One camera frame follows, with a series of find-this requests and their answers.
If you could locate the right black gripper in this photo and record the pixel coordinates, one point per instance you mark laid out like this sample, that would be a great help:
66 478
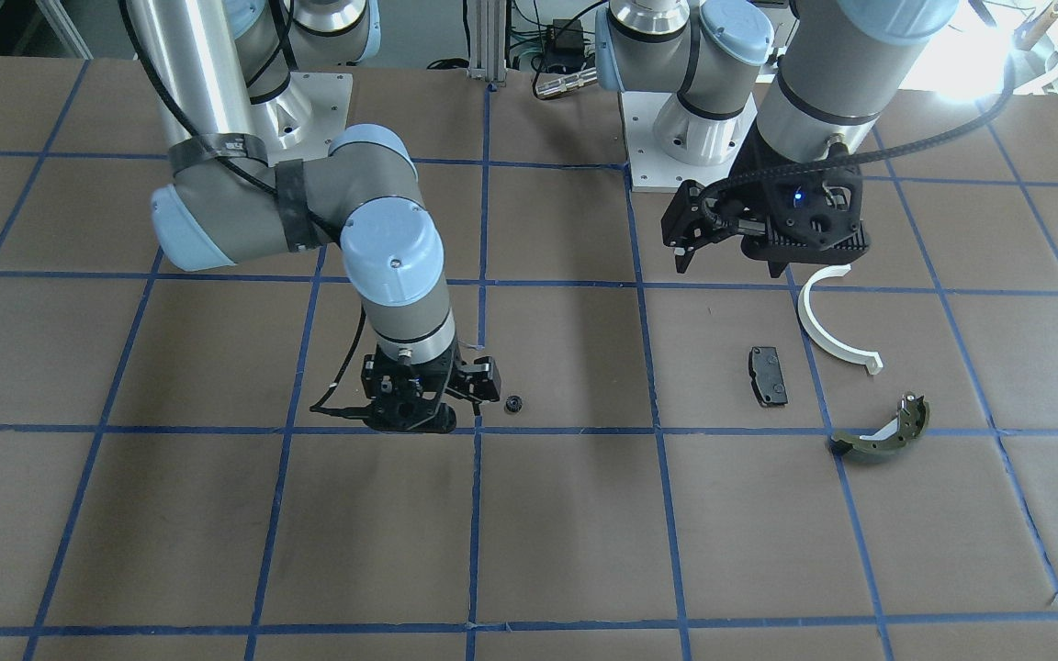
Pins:
478 379

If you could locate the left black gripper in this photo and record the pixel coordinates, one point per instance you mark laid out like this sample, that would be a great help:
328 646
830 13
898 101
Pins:
742 204

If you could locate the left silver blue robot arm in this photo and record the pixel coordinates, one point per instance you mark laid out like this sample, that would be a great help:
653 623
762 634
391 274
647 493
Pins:
843 66

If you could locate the black brake pad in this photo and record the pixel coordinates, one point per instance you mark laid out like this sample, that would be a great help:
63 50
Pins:
764 369

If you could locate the black power adapter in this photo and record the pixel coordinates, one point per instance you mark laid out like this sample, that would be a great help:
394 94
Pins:
565 47

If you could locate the olive green brake shoe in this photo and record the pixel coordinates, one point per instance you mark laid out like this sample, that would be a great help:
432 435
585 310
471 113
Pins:
909 425

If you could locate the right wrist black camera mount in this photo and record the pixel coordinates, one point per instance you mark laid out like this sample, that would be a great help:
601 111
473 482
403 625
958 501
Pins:
408 397

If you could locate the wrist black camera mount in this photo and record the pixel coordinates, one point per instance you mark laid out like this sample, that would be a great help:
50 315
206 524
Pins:
408 397
799 218

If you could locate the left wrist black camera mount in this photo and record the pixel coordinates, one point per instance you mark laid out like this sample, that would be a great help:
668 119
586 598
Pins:
799 218

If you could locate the aluminium frame post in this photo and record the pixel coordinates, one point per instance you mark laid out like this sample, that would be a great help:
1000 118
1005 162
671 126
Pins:
487 37

